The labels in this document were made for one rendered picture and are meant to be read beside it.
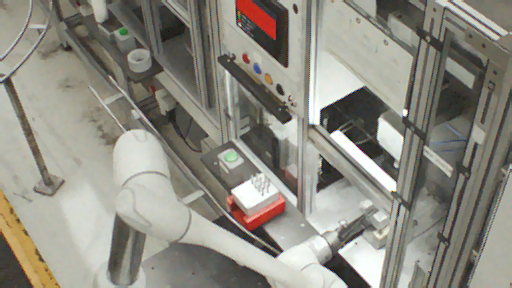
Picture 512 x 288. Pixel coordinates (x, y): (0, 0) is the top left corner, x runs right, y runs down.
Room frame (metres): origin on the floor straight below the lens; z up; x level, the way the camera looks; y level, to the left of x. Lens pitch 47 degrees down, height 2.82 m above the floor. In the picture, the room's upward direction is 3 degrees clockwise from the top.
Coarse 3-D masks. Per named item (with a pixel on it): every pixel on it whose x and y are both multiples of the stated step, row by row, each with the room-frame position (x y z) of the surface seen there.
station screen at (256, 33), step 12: (252, 0) 1.57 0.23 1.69; (240, 12) 1.62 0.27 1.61; (264, 12) 1.53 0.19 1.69; (240, 24) 1.62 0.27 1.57; (252, 24) 1.57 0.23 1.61; (276, 24) 1.48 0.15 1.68; (252, 36) 1.58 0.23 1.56; (264, 36) 1.53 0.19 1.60; (276, 36) 1.48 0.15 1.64; (264, 48) 1.53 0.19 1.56; (276, 48) 1.49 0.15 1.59
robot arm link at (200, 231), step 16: (192, 224) 1.03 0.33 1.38; (208, 224) 1.07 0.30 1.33; (176, 240) 1.00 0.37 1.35; (192, 240) 1.02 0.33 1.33; (208, 240) 1.04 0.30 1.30; (224, 240) 1.06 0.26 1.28; (240, 240) 1.08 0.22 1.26; (240, 256) 1.04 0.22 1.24; (256, 256) 1.04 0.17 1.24; (272, 272) 1.02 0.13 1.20; (288, 272) 1.03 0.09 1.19; (304, 272) 1.05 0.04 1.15; (320, 272) 1.06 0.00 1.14
